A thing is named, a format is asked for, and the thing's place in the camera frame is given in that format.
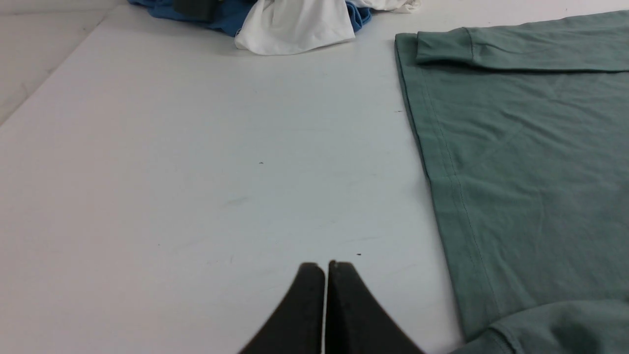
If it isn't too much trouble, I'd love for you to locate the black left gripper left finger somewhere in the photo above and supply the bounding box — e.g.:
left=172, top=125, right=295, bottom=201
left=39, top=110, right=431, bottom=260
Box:
left=240, top=263, right=325, bottom=354

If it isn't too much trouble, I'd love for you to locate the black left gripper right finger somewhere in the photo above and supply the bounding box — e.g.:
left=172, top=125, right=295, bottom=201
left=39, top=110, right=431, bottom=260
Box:
left=325, top=261, right=423, bottom=354

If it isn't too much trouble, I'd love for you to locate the green long-sleeve top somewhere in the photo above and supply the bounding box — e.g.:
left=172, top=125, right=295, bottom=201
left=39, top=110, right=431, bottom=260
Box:
left=395, top=10, right=629, bottom=354

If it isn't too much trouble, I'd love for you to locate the white crumpled garment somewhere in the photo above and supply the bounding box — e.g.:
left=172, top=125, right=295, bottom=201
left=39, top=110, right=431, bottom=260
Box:
left=234, top=0, right=422, bottom=56

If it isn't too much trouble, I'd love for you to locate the blue crumpled garment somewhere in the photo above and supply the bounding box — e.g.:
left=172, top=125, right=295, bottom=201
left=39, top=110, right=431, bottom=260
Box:
left=129, top=0, right=372, bottom=37

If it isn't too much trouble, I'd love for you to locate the dark green crumpled garment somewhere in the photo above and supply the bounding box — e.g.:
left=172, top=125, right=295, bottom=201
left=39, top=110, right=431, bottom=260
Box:
left=172, top=0, right=222, bottom=22

